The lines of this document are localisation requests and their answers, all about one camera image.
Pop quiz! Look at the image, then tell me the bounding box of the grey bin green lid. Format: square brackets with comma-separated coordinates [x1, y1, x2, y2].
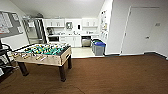
[91, 38, 103, 51]

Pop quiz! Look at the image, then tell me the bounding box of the white two-door base cabinet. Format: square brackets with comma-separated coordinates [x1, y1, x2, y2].
[64, 35, 83, 48]

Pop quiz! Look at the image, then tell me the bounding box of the white drawer unit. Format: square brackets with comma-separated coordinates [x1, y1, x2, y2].
[91, 34, 100, 41]
[58, 35, 67, 46]

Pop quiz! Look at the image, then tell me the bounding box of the grey bin blue lid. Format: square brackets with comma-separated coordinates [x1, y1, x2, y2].
[92, 41, 107, 57]

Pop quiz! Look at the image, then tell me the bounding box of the black built-in oven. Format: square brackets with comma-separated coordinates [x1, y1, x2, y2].
[48, 35, 60, 43]

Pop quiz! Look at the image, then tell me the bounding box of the black coffee machine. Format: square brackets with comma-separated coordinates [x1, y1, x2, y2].
[46, 27, 55, 36]

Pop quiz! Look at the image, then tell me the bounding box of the wooden foosball table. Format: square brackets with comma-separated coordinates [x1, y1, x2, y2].
[11, 43, 73, 83]

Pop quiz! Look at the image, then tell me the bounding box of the steel refrigerator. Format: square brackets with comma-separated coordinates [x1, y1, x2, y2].
[21, 17, 48, 46]

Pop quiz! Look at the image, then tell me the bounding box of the white door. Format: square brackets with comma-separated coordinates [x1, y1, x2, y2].
[120, 6, 161, 55]

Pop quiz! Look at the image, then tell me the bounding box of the small white paper sheet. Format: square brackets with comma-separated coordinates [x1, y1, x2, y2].
[17, 25, 24, 34]
[11, 13, 20, 22]

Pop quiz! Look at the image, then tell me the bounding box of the grey bulletin board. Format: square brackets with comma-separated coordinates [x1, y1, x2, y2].
[0, 10, 24, 38]

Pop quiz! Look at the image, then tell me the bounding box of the tall white paper sheet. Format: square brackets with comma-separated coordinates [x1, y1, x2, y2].
[0, 12, 12, 29]

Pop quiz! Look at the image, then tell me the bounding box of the wire basket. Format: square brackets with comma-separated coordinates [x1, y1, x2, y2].
[34, 13, 45, 19]

